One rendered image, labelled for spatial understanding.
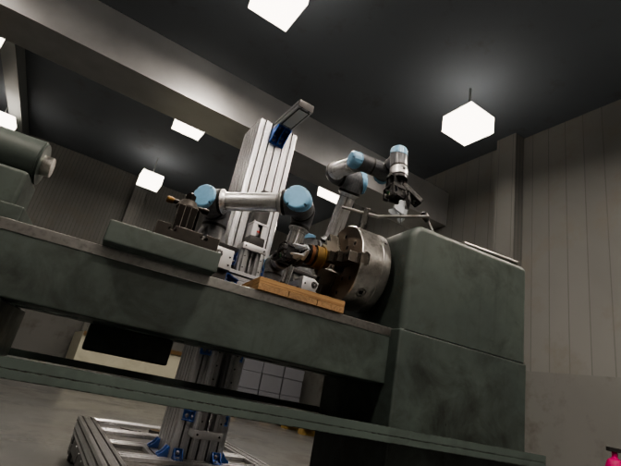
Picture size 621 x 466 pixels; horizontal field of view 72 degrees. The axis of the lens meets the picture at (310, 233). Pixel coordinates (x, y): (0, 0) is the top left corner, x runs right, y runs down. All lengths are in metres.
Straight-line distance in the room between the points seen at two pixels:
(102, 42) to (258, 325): 4.45
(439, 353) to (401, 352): 0.16
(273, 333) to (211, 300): 0.21
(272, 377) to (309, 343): 6.98
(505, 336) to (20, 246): 1.60
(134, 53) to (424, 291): 4.49
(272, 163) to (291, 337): 1.37
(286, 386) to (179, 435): 6.39
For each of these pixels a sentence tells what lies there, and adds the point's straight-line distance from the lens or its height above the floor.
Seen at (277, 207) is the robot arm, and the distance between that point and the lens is 1.87.
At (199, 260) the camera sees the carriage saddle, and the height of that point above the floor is 0.89.
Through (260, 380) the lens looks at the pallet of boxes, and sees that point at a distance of 8.27.
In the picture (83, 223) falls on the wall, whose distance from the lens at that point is 10.44.
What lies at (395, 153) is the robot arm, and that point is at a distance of 1.85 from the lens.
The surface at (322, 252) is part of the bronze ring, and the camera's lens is 1.56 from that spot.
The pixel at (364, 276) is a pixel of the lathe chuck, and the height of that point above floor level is 1.02.
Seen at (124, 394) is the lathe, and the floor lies 0.53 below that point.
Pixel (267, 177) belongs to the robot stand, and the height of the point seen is 1.69.
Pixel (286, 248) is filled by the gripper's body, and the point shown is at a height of 1.09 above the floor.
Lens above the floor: 0.61
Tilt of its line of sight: 20 degrees up
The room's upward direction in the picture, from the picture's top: 12 degrees clockwise
